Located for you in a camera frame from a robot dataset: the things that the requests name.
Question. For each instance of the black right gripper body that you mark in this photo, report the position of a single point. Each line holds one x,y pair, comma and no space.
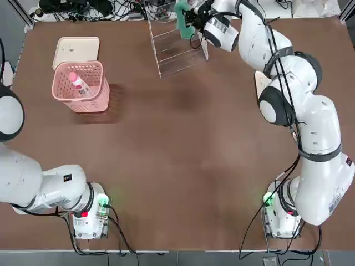
197,16

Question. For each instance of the green fleece cloth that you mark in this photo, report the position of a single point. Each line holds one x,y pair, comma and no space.
181,25

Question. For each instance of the pink-capped white milk bottle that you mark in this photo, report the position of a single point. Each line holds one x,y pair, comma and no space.
193,2
81,86

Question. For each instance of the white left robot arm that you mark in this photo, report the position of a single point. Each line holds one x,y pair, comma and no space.
55,188

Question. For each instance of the pink plastic basket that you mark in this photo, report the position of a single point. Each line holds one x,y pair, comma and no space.
83,106

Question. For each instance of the beige rabbit print tray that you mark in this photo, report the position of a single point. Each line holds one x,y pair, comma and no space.
77,50
260,83

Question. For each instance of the clear plastic bag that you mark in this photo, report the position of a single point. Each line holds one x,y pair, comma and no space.
319,7

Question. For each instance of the grey floor socket box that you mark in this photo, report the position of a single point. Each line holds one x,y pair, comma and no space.
269,261

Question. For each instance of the aluminium frame post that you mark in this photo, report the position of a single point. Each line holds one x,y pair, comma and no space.
27,16
348,9

